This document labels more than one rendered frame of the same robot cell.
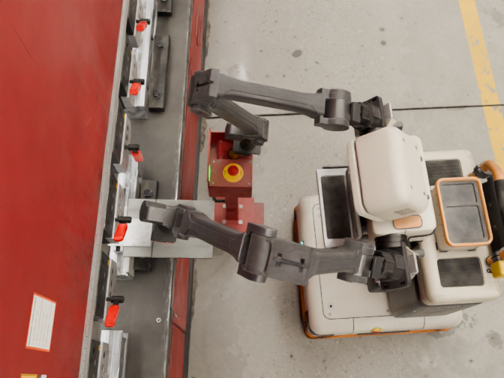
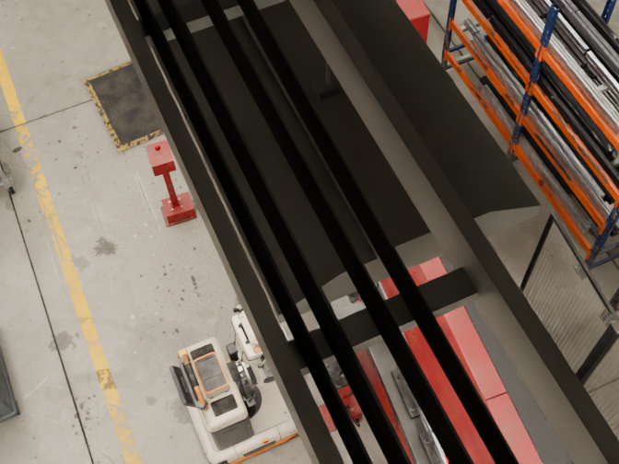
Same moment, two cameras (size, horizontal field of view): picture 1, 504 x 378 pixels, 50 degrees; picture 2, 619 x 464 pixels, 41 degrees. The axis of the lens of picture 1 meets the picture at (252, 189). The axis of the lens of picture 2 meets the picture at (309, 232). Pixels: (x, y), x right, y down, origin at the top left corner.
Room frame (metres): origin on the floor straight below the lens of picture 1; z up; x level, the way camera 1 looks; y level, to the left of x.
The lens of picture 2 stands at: (2.44, -0.49, 5.46)
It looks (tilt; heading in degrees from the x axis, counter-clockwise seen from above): 59 degrees down; 166
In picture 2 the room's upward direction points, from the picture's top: 4 degrees counter-clockwise
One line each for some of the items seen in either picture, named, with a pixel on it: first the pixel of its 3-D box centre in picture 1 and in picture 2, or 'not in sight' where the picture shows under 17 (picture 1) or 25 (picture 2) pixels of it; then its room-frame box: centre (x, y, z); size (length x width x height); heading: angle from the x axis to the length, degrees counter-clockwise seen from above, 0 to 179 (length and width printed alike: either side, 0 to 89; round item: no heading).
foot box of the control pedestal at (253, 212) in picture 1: (238, 217); (340, 411); (0.75, 0.05, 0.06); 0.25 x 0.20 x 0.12; 93
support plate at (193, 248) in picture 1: (169, 228); (353, 301); (0.43, 0.24, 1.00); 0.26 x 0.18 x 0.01; 93
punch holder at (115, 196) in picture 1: (99, 208); not in sight; (0.39, 0.38, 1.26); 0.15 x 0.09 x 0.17; 3
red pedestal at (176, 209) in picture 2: not in sight; (169, 183); (-1.18, -0.67, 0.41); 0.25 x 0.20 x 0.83; 93
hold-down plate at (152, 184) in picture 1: (146, 224); not in sight; (0.46, 0.33, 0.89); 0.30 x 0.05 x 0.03; 3
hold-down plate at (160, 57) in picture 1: (159, 72); (405, 393); (1.03, 0.36, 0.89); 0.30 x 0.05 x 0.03; 3
